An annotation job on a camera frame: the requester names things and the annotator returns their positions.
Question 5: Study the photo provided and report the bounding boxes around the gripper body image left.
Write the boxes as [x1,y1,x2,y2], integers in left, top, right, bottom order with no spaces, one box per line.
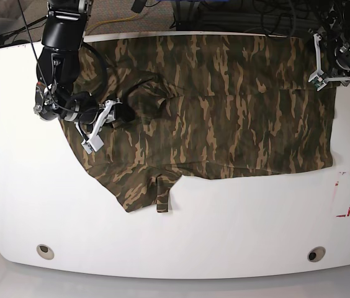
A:
[60,94,106,125]

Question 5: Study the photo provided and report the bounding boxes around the camouflage T-shirt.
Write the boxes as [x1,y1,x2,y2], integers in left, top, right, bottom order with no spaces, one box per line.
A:
[61,35,337,213]

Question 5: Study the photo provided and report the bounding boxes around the black tripod on floor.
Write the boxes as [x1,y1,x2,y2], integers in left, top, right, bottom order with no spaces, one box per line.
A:
[0,16,47,48]

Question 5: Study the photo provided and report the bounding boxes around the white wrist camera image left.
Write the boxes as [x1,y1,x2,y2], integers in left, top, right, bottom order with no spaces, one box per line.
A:
[75,98,121,154]

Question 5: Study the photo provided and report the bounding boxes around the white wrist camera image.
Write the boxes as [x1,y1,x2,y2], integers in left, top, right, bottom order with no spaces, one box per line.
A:
[75,98,121,154]
[308,33,350,91]

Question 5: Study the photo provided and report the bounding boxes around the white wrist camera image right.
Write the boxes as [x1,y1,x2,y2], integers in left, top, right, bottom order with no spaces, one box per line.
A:
[308,33,350,91]

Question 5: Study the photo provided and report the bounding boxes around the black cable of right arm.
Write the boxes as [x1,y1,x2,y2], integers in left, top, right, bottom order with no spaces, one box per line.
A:
[81,42,109,102]

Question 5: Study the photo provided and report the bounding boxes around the left table cable grommet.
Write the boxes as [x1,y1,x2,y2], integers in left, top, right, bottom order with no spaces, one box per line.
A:
[37,244,55,260]

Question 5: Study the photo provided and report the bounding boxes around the table cable grommet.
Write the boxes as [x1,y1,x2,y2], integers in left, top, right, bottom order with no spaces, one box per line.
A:
[37,244,55,260]
[307,246,326,263]

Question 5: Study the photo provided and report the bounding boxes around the right table cable grommet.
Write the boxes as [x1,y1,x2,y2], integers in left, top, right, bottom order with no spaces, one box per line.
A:
[307,246,326,263]

